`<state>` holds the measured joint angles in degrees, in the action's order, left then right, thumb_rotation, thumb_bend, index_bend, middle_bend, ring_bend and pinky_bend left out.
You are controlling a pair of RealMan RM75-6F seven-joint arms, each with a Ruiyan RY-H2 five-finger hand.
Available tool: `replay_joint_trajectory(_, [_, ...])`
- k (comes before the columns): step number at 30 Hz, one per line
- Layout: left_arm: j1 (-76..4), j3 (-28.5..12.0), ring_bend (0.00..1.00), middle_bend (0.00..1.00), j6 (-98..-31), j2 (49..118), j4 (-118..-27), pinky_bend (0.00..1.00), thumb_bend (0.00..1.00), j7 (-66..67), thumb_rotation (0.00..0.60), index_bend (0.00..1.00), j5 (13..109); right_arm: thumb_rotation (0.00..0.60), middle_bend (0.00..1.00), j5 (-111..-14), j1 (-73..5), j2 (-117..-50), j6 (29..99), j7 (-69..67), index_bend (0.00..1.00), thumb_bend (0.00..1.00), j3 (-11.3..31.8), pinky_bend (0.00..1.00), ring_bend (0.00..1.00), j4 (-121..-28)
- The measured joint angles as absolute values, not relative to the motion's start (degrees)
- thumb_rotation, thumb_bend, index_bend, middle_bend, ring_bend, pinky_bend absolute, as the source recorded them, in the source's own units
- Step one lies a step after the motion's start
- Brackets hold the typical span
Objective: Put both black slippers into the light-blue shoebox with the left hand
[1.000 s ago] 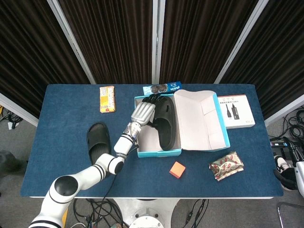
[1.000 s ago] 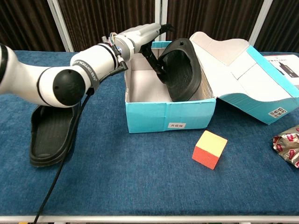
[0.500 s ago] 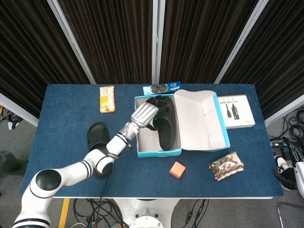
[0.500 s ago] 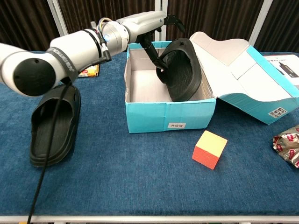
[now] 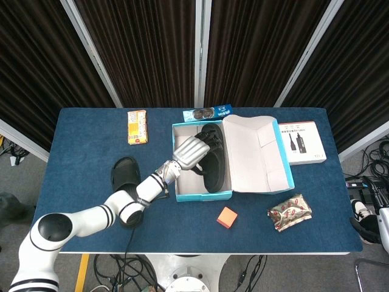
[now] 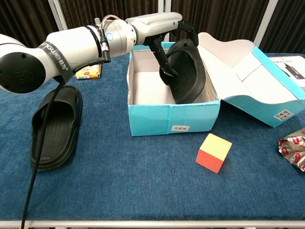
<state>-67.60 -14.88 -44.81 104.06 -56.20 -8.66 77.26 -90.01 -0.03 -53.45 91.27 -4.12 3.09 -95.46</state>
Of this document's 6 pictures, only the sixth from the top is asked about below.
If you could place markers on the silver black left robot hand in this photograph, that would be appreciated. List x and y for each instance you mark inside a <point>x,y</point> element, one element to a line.
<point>155,25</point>

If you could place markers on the black rubber slipper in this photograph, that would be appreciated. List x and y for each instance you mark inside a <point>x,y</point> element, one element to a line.
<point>60,133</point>
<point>188,76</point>

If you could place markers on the light blue cardboard shoe box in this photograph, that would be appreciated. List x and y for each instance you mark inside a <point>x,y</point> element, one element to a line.
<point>152,119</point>

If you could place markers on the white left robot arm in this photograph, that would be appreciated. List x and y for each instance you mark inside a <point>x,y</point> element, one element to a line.
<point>71,45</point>

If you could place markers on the white box with device print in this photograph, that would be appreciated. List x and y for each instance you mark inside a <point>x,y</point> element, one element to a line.
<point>281,69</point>

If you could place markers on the dark brown pleated curtain panel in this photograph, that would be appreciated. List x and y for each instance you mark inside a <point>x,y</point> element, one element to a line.
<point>23,14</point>
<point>288,26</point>
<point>78,12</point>
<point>226,16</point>

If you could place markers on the yellow snack packet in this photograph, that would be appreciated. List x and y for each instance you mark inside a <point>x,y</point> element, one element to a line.
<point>89,72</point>

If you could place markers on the orange and yellow cube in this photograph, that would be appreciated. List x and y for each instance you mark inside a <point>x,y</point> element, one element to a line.
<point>209,159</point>

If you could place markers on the blue table cloth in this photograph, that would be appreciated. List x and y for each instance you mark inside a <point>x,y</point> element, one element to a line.
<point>143,186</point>

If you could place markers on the silver red foil snack bag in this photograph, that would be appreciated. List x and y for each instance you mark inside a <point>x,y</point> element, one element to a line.
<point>293,152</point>

